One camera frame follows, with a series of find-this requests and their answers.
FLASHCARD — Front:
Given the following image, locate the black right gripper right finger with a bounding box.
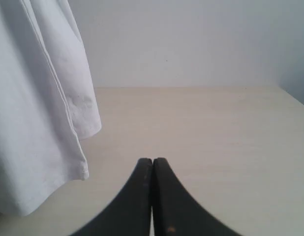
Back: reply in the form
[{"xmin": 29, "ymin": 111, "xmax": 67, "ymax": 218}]
[{"xmin": 152, "ymin": 158, "xmax": 237, "ymax": 236}]

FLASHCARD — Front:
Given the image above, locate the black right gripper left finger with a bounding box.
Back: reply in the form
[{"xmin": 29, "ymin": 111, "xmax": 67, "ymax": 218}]
[{"xmin": 73, "ymin": 158, "xmax": 152, "ymax": 236}]

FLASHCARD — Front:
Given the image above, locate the white t-shirt red lettering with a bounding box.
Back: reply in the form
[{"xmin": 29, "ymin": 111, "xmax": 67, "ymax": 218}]
[{"xmin": 0, "ymin": 0, "xmax": 101, "ymax": 216}]

